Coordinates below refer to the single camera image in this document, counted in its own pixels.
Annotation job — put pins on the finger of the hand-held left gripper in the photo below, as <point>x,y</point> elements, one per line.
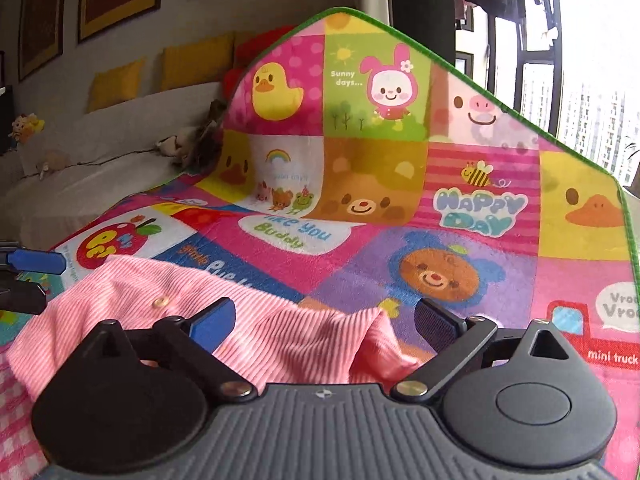
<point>22,296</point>
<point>35,261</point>

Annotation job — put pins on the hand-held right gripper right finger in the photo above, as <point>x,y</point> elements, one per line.
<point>435,322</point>

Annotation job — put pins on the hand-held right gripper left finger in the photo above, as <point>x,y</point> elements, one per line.
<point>215,327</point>

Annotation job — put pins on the pink ribbed dress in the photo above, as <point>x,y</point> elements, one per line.
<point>300,340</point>

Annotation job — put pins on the white sofa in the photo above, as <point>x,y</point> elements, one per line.
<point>100,185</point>

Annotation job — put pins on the colourful printed play mat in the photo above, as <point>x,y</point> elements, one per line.
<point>380,200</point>

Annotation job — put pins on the yellow plush toy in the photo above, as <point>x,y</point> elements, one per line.
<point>26,127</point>

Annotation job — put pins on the grey plush toy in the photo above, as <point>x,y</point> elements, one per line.
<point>195,140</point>

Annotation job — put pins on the yellow cushion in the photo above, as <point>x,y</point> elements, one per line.
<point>195,62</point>
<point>116,85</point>

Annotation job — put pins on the red cushion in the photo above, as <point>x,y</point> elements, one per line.
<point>255,50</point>

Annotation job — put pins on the black window frame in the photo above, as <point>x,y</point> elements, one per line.
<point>495,60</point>

